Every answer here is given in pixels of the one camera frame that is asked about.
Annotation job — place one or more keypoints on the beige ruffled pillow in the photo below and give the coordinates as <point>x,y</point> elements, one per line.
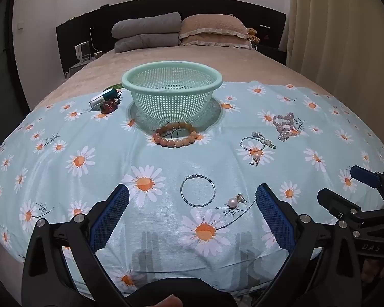
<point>217,42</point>
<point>211,25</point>

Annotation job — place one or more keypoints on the red amber pendant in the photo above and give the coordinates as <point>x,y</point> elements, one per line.
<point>108,106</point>

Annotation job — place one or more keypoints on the crystal drop earring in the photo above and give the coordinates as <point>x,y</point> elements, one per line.
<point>256,134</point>
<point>268,143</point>

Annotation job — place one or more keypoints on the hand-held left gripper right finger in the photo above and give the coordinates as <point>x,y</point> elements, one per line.
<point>275,218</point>

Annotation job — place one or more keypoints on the brown teddy bear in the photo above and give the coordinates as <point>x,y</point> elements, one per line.
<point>252,35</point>

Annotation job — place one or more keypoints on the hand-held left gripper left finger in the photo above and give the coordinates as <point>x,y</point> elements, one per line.
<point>110,218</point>

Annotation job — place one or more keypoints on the pearl stud earring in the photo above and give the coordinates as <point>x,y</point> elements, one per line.
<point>233,202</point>

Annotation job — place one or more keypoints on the cream curtain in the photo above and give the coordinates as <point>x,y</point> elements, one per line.
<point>339,22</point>

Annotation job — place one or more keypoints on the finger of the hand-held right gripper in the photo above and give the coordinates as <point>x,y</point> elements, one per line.
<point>332,201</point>
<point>364,177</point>

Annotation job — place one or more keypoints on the blue daisy print cloth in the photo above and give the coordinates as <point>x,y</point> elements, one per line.
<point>92,128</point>

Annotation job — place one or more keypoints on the grey folded blanket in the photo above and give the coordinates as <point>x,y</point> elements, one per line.
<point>144,24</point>
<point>144,43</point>

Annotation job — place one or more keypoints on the small silver hoop earring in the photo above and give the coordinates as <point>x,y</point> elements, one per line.
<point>242,143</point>

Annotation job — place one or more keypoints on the white bedside device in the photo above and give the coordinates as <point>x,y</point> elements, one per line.
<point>82,51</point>

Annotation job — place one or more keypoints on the beige bed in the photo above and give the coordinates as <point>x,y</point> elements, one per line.
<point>179,56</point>

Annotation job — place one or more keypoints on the person's left hand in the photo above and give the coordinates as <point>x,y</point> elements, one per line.
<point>169,302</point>

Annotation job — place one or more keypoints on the green plastic mesh basket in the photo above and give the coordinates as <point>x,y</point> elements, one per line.
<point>147,102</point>

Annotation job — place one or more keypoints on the large silver hoop earring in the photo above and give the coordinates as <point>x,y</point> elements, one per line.
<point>187,178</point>

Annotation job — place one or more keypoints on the black headboard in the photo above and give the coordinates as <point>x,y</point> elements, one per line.
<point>147,9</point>

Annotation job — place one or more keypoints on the pearl drop earring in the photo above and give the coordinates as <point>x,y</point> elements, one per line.
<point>257,158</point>

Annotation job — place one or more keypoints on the white and teal case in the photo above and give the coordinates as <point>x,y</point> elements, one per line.
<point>97,100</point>

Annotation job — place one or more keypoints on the dark nightstand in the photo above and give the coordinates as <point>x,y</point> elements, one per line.
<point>272,54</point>

